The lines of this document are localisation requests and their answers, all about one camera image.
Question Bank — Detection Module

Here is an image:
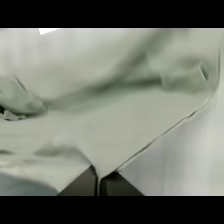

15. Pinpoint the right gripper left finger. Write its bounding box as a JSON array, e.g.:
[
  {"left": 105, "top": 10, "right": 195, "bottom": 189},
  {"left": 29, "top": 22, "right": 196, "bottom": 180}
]
[{"left": 58, "top": 165, "right": 99, "bottom": 197}]

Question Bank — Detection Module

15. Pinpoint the pale green shirt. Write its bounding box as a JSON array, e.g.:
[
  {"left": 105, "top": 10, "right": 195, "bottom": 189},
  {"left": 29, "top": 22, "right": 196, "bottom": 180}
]
[{"left": 0, "top": 28, "right": 224, "bottom": 180}]

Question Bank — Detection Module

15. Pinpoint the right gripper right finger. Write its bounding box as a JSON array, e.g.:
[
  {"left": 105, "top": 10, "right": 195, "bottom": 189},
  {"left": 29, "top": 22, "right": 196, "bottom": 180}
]
[{"left": 99, "top": 171, "right": 145, "bottom": 197}]

